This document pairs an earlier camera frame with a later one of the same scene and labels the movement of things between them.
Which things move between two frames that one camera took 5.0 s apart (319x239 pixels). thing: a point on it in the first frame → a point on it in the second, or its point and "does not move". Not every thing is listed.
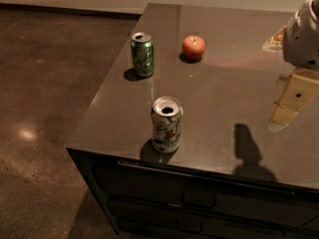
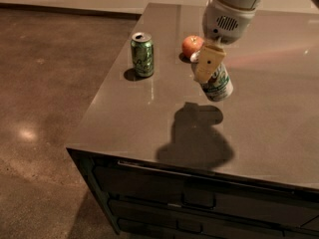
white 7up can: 166,117 → 219,87
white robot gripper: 301,40 → 226,24
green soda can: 143,54 does not move
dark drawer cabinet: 145,197 does not move
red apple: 193,47 does not move
